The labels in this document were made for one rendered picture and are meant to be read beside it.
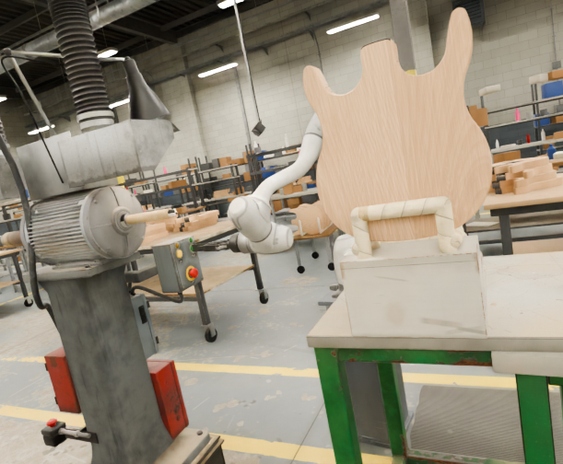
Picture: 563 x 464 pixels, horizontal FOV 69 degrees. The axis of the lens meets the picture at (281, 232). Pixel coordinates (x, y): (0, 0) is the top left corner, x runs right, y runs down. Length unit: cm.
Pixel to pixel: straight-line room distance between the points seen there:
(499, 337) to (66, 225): 129
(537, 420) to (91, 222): 128
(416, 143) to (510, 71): 1130
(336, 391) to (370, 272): 32
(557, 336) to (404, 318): 27
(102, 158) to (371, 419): 158
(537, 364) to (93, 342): 134
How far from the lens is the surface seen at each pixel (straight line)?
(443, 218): 84
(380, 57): 89
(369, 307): 91
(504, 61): 1216
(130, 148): 122
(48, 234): 162
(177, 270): 167
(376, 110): 88
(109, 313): 166
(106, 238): 146
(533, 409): 101
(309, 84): 93
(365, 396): 205
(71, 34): 143
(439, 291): 87
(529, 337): 91
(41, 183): 166
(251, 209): 137
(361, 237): 88
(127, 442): 180
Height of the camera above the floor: 132
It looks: 9 degrees down
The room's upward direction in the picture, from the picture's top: 11 degrees counter-clockwise
